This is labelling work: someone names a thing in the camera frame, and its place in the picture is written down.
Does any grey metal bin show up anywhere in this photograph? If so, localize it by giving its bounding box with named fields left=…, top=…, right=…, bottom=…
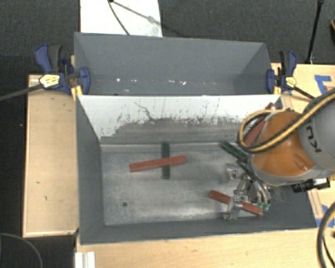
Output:
left=72, top=31, right=318, bottom=246

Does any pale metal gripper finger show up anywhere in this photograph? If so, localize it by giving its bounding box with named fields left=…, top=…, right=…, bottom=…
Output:
left=225, top=162, right=241, bottom=180
left=222, top=195, right=242, bottom=222

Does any red-brown flat block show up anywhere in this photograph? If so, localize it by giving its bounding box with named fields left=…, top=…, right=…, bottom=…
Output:
left=128, top=155, right=186, bottom=173
left=208, top=190, right=265, bottom=216
left=243, top=102, right=277, bottom=147

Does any black cylinder on white bracket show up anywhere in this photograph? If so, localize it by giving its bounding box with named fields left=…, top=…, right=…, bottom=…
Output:
left=291, top=177, right=332, bottom=194

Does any pale wood board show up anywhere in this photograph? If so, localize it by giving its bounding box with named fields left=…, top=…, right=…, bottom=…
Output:
left=22, top=74, right=80, bottom=238

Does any dark green flat block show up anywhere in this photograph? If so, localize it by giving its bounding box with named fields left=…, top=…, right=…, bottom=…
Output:
left=219, top=141, right=250, bottom=162
left=160, top=142, right=171, bottom=180

